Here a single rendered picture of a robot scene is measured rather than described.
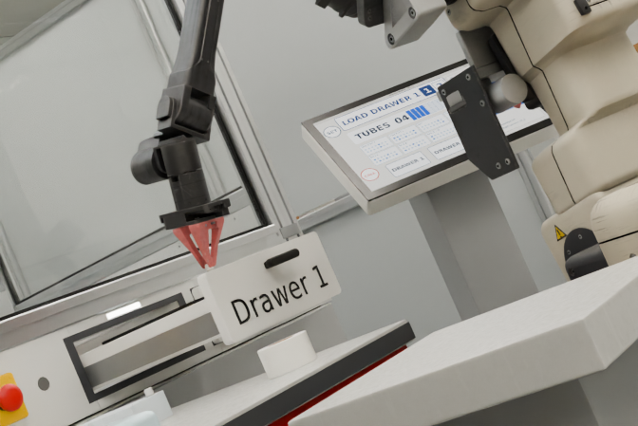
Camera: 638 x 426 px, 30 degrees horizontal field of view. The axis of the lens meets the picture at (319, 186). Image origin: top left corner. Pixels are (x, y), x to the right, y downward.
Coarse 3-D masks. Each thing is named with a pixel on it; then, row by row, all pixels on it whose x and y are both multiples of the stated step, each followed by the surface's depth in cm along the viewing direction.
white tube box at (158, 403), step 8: (160, 392) 169; (144, 400) 165; (152, 400) 166; (160, 400) 168; (120, 408) 172; (128, 408) 162; (136, 408) 163; (144, 408) 164; (152, 408) 166; (160, 408) 167; (168, 408) 169; (104, 416) 168; (112, 416) 163; (120, 416) 163; (128, 416) 162; (160, 416) 166; (168, 416) 168; (88, 424) 165; (96, 424) 164; (104, 424) 164
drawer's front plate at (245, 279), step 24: (312, 240) 193; (240, 264) 178; (288, 264) 186; (312, 264) 190; (216, 288) 172; (240, 288) 176; (264, 288) 179; (288, 288) 184; (312, 288) 188; (336, 288) 193; (216, 312) 171; (240, 312) 174; (264, 312) 178; (288, 312) 182; (240, 336) 172
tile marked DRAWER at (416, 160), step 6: (408, 156) 264; (414, 156) 264; (420, 156) 264; (396, 162) 262; (402, 162) 262; (408, 162) 262; (414, 162) 262; (420, 162) 262; (426, 162) 262; (390, 168) 261; (396, 168) 261; (402, 168) 261; (408, 168) 261; (414, 168) 261; (396, 174) 260; (402, 174) 260
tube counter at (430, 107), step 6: (426, 102) 277; (432, 102) 277; (438, 102) 277; (414, 108) 276; (420, 108) 276; (426, 108) 276; (432, 108) 276; (438, 108) 275; (444, 108) 275; (396, 114) 275; (402, 114) 275; (408, 114) 274; (414, 114) 274; (420, 114) 274; (426, 114) 274; (396, 120) 273; (402, 120) 273; (408, 120) 273; (414, 120) 273
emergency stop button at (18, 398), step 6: (6, 384) 171; (12, 384) 172; (0, 390) 170; (6, 390) 170; (12, 390) 171; (18, 390) 172; (0, 396) 170; (6, 396) 170; (12, 396) 171; (18, 396) 171; (0, 402) 170; (6, 402) 170; (12, 402) 170; (18, 402) 171; (6, 408) 170; (12, 408) 170; (18, 408) 171
